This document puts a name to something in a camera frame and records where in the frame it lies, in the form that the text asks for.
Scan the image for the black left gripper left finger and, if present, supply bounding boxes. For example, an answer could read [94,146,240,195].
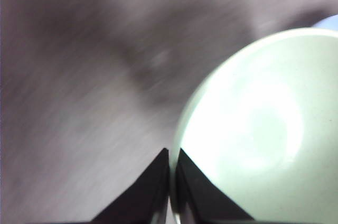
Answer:
[91,147,170,224]

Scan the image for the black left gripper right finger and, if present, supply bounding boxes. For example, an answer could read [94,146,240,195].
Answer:
[175,147,254,224]

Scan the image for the green ribbed bowl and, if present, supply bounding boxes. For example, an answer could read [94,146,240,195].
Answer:
[170,27,338,224]

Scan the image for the blue round plate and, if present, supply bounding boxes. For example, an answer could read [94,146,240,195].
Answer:
[313,14,338,30]

